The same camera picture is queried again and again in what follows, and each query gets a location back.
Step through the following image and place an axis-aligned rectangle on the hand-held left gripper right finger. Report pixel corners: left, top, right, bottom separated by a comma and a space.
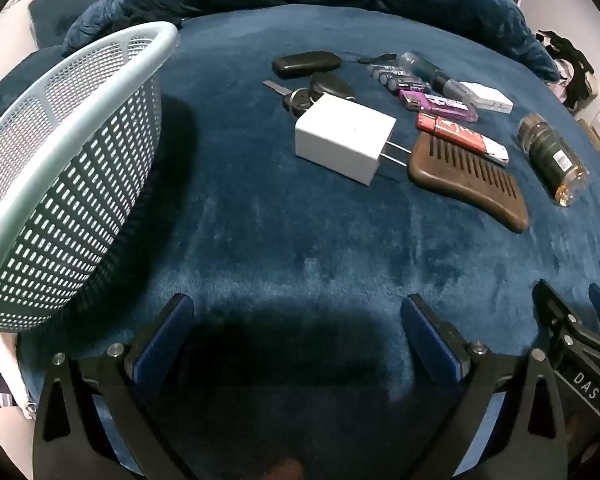
400, 295, 568, 480

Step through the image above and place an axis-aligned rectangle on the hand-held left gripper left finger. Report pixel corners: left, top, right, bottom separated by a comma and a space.
32, 292, 196, 480

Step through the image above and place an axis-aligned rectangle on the amber capsule bottle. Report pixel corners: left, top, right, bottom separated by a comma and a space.
517, 114, 591, 208

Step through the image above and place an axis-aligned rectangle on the brown wooden comb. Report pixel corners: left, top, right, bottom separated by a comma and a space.
406, 131, 530, 234

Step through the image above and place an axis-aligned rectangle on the pale blue plastic mesh basket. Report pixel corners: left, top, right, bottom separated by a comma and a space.
0, 21, 181, 333

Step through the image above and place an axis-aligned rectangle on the small white box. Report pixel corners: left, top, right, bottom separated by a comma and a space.
457, 80, 515, 113

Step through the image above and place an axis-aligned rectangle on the white charger adapter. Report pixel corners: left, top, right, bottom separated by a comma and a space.
294, 94, 410, 187

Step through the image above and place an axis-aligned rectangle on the purple patterned plastic case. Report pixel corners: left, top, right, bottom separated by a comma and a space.
397, 89, 479, 123

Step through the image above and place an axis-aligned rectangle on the shrink-wrapped battery pack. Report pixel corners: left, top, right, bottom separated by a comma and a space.
370, 63, 428, 95

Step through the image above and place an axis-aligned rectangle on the black car key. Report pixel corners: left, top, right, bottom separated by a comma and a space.
262, 72, 357, 118

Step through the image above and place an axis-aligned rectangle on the black oval case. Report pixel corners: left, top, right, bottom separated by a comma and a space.
272, 51, 342, 79

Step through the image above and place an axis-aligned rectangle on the blue plush blanket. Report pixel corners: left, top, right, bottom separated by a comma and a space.
0, 4, 600, 480

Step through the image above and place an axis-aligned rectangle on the pale cloth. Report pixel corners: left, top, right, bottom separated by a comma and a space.
0, 335, 38, 423

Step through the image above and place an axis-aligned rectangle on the pile of clothes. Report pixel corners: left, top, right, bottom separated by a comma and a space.
535, 30, 600, 111

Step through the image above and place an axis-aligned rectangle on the dark blue pillow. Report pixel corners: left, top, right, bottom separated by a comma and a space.
27, 0, 131, 51

